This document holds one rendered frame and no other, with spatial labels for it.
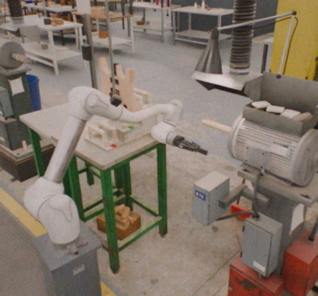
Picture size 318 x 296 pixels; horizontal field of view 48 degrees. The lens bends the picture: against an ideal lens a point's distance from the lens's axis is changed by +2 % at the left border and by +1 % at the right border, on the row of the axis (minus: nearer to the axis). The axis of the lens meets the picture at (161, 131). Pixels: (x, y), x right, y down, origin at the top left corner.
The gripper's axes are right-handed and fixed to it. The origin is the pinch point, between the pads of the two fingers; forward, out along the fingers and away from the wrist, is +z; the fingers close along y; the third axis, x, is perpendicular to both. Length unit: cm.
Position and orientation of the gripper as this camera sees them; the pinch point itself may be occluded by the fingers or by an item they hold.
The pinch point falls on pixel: (202, 151)
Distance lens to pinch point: 210.1
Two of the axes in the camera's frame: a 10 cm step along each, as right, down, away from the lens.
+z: 7.1, 2.9, -6.4
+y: -7.0, 1.8, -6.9
